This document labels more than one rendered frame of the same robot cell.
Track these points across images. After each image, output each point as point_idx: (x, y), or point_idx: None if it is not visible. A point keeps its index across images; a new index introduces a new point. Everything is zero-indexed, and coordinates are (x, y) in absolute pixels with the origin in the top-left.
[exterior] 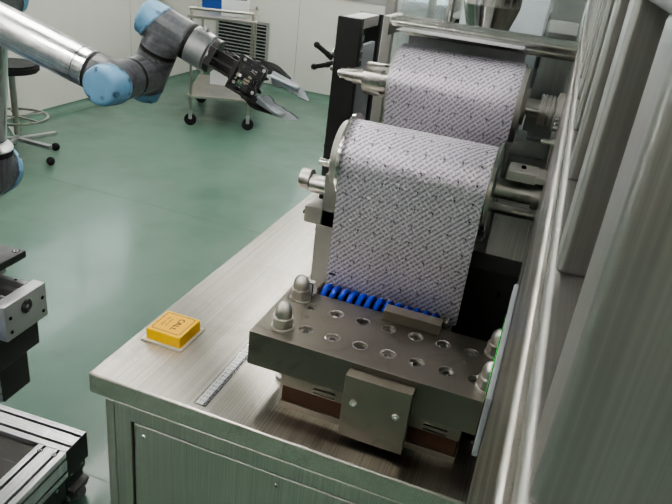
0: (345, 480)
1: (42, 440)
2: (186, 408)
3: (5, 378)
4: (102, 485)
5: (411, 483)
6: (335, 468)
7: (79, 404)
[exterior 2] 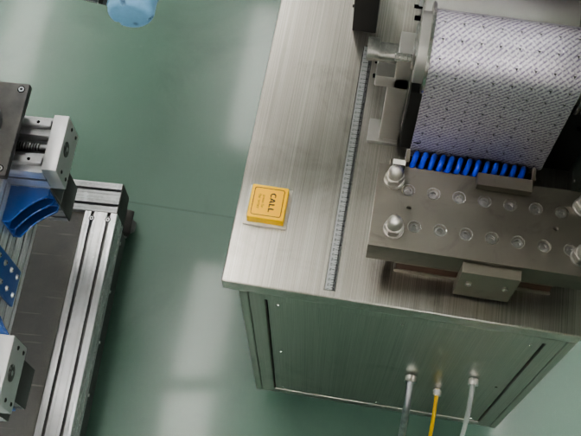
0: (464, 324)
1: (86, 206)
2: (320, 296)
3: (65, 205)
4: (145, 209)
5: (520, 325)
6: (456, 320)
7: (71, 119)
